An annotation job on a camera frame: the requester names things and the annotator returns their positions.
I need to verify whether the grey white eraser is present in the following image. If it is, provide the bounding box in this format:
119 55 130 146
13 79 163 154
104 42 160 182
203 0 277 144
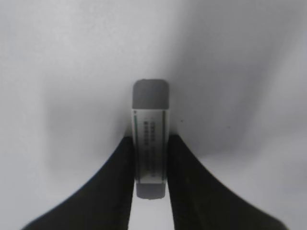
131 79 169 200

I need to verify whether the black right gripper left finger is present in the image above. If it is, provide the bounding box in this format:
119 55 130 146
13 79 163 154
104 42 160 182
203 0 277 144
24 137 135 230

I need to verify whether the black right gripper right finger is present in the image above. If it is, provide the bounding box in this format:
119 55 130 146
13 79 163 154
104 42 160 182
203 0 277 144
167 135 287 230

